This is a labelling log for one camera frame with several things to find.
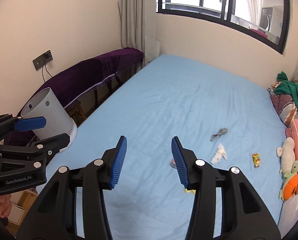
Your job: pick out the washing machine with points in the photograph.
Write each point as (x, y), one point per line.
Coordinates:
(265, 20)

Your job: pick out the green orange turtle plush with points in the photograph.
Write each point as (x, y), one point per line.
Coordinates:
(290, 185)

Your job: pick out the person's left hand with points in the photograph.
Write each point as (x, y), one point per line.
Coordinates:
(3, 206)

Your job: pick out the grey wrapper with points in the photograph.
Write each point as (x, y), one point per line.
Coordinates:
(221, 131)

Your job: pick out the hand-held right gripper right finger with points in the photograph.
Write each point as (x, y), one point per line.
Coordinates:
(178, 162)

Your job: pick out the light blue bed sheet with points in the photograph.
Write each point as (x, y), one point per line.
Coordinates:
(188, 92)

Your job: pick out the yellow snack wrapper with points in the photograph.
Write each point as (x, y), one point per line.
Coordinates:
(256, 160)

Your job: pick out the black power plug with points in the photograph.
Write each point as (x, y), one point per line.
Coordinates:
(48, 54)

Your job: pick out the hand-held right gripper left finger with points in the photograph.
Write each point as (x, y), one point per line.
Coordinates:
(119, 162)

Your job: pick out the dark wall socket plate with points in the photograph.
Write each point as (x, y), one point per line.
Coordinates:
(39, 62)

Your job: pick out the purple velvet cover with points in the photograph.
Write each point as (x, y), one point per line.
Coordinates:
(89, 72)

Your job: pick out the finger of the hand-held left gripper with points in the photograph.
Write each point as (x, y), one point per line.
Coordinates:
(31, 123)
(56, 142)

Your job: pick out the yellow ribbon bow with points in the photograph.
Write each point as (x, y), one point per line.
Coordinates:
(189, 191)

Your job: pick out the white plush toy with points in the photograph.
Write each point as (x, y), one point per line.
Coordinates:
(287, 152)

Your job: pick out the white duvet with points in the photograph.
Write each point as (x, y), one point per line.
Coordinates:
(293, 210)

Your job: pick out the grey waste bin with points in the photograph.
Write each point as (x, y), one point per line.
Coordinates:
(54, 112)

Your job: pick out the beige storage box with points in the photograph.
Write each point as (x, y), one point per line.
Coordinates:
(24, 200)

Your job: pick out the small drink carton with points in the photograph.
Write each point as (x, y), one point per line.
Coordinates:
(173, 164)

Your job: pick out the white tissue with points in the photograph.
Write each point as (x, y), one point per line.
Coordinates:
(220, 153)

